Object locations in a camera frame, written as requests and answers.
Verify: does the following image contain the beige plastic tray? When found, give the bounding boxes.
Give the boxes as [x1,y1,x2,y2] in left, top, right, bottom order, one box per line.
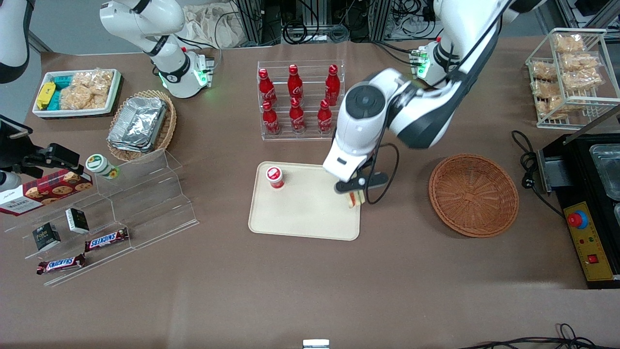
[248,161,363,241]

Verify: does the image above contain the round brown wicker basket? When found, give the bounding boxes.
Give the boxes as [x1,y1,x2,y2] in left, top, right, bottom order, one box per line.
[428,154,520,238]

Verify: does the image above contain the silver foil tray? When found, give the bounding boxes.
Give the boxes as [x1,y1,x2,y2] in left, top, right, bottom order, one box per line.
[108,96,168,147]
[107,138,156,154]

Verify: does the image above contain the oval light wicker basket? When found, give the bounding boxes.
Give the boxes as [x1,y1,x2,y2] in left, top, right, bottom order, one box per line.
[107,90,177,162]

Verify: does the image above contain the red tartan cookie box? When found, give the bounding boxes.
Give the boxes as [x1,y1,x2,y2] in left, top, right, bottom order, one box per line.
[0,169,94,217]

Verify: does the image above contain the clear acrylic bottle rack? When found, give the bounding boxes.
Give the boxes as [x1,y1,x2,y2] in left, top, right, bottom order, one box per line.
[257,60,345,142]

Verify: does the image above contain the red cola bottle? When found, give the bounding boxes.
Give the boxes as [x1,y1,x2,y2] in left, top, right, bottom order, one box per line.
[317,99,334,135]
[262,100,282,137]
[289,97,307,135]
[258,68,278,108]
[288,64,304,103]
[325,64,341,107]

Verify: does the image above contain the small black box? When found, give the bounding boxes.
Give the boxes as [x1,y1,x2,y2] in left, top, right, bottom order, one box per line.
[32,222,62,252]
[65,207,91,235]

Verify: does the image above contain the white rectangular bin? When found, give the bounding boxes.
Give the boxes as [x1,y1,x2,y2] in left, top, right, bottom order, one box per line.
[32,68,122,119]

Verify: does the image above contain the red lid cup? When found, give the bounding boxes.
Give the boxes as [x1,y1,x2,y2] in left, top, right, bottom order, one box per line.
[265,166,286,190]

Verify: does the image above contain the green lid cup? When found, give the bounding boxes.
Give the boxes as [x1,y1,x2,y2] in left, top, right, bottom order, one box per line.
[85,154,120,180]

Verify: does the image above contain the yellow snack packet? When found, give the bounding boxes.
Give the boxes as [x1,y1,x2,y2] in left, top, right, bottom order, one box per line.
[36,81,57,111]

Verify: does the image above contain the brown chocolate bar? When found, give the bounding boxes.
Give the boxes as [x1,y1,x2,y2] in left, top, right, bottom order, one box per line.
[84,227,130,253]
[36,253,87,276]

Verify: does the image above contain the clear bag of crackers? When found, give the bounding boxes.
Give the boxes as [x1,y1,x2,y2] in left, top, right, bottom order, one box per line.
[537,95,567,119]
[59,68,115,111]
[531,79,563,98]
[562,69,605,92]
[531,60,558,81]
[561,52,602,74]
[554,34,585,54]

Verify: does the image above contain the clear acrylic stepped shelf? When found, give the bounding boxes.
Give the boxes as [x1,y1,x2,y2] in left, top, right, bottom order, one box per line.
[2,148,200,287]

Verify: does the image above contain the beige cloth bag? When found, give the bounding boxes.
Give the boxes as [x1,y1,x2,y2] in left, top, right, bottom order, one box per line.
[182,4,245,49]

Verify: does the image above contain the black machine with yellow panel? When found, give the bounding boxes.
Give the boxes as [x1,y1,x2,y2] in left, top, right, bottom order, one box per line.
[537,104,620,290]

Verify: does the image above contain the steel pan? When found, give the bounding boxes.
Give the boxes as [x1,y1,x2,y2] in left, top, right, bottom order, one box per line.
[589,143,620,202]

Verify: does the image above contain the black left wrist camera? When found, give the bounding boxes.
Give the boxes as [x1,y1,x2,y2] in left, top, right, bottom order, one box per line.
[334,170,390,195]

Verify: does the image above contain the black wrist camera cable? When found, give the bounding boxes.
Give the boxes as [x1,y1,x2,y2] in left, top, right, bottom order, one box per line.
[364,0,515,205]

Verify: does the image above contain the black base cables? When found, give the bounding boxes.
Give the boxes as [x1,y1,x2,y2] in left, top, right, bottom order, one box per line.
[175,35,222,74]
[372,40,420,67]

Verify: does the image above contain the aluminium frame post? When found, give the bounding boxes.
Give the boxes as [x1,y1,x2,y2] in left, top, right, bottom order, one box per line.
[369,0,392,42]
[236,0,266,47]

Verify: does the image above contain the black power cable with plug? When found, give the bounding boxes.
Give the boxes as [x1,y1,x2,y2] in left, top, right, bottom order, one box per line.
[511,130,568,220]

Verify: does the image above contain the black floor cables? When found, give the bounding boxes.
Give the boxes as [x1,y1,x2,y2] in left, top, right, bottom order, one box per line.
[457,323,620,349]

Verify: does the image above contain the white wire rack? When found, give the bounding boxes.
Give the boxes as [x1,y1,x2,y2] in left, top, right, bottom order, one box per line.
[525,28,620,130]

